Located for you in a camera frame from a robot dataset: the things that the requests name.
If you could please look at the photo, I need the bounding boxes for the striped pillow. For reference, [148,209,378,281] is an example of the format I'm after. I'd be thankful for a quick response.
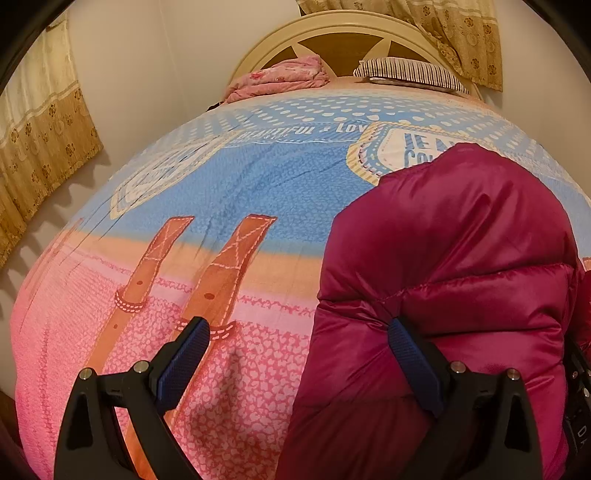
[353,56,470,96]

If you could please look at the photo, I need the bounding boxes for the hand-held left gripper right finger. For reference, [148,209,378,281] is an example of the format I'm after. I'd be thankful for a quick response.
[387,318,544,480]

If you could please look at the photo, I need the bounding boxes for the magenta puffer jacket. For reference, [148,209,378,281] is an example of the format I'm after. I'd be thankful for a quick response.
[276,143,591,480]

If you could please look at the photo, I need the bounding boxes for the pink folded blanket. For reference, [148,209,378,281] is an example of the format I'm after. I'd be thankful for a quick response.
[225,54,330,103]

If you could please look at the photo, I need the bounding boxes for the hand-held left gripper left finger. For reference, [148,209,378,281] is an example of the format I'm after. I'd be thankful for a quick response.
[54,316,211,480]

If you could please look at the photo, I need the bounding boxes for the pink and blue printed bedspread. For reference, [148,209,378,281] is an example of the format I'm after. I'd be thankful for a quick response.
[9,87,591,480]

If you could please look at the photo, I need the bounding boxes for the cream wooden bed headboard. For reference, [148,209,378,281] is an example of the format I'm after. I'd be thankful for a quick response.
[228,10,486,100]

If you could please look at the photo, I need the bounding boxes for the beige patterned curtain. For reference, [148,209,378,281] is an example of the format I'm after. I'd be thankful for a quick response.
[295,0,504,92]
[0,13,105,269]

